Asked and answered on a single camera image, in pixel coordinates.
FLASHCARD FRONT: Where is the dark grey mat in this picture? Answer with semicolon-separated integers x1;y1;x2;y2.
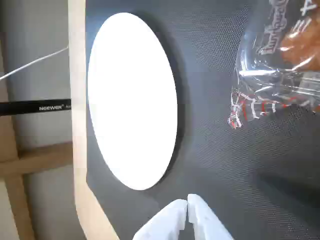
84;0;320;240

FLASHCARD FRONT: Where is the light wooden frame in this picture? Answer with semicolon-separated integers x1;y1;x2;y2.
0;39;75;240

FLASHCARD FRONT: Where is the black Neewer stand pole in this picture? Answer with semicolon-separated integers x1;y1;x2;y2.
0;98;72;116

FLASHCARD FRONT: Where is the white round dish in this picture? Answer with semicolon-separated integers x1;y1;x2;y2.
86;12;179;191

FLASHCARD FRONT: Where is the thin white cable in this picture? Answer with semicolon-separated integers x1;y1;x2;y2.
0;46;70;81

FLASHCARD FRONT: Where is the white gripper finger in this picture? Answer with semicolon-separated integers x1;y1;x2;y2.
187;193;235;240
132;199;189;240

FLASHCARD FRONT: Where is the clear brown snack packet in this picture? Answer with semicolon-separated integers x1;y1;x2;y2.
226;0;320;131

